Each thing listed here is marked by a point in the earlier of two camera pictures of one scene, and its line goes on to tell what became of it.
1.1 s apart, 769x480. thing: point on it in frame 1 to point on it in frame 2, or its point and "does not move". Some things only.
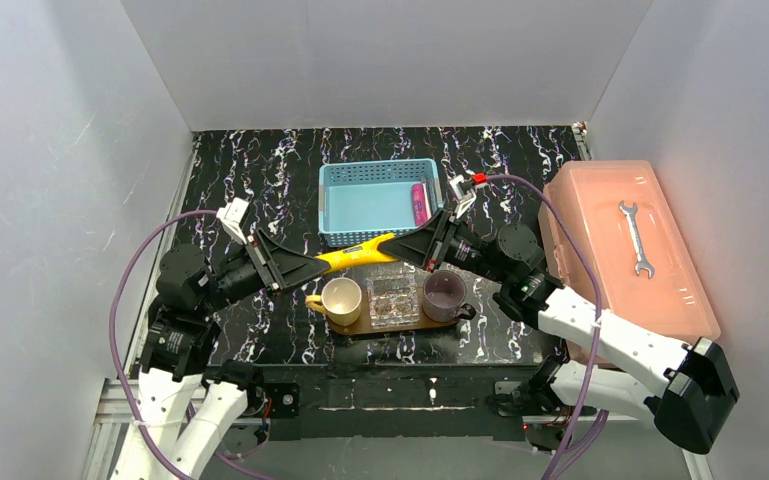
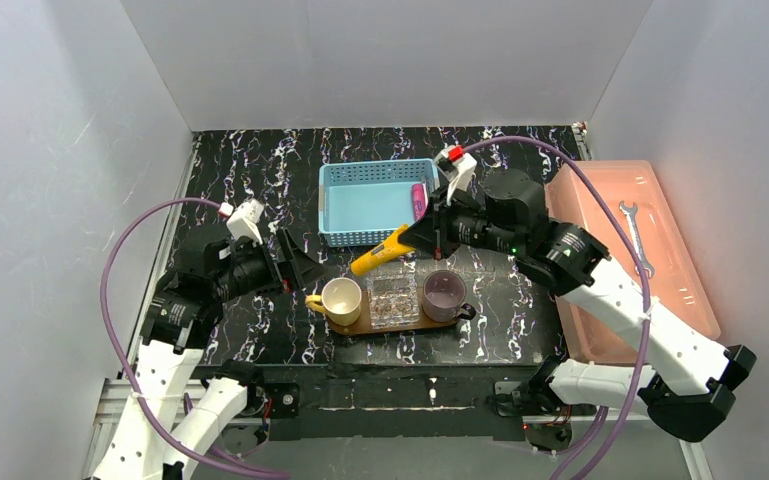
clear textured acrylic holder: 394,297 does not move
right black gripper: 441,240 to 437,225
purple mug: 443,295 does not move
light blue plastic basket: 362,200 does not move
